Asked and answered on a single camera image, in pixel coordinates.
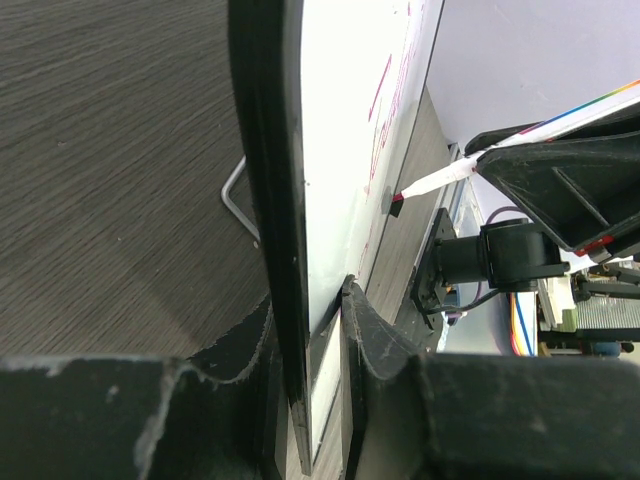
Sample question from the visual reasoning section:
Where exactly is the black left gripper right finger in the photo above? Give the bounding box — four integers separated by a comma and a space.
341, 277, 639, 479

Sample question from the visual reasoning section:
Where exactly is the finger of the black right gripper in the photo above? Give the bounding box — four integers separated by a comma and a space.
466, 105, 639, 255

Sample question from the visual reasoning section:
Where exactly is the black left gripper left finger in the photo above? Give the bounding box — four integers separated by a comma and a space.
1, 301, 287, 479

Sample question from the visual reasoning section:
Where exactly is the white marker purple cap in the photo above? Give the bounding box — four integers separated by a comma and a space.
391, 78, 640, 204

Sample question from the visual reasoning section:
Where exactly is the white whiteboard black frame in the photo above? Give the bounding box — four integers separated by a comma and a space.
228, 1, 443, 473

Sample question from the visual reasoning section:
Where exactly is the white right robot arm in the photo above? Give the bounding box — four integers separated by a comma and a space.
411, 105, 639, 316

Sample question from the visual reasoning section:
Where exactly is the metal whiteboard stand wire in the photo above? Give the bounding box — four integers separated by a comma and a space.
221, 155, 261, 249

